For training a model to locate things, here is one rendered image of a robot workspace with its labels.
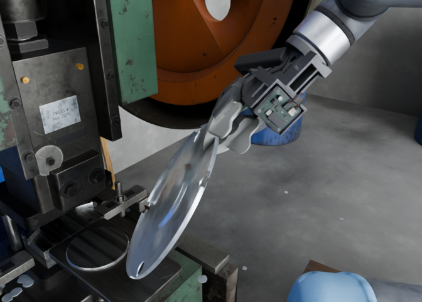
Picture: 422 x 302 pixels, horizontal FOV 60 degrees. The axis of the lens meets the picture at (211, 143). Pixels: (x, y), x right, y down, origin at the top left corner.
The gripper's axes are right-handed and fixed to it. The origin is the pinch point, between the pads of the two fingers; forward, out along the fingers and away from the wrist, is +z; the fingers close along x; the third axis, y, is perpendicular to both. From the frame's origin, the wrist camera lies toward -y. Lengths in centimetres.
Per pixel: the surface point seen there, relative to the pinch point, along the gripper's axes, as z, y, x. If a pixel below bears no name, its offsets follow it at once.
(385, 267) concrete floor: 4, -54, 144
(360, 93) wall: -86, -246, 217
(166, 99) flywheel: 5.7, -39.6, 3.3
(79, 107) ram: 13.2, -16.4, -16.0
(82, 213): 36.3, -23.6, 1.2
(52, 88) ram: 12.2, -13.7, -21.9
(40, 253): 42.8, -13.6, -3.5
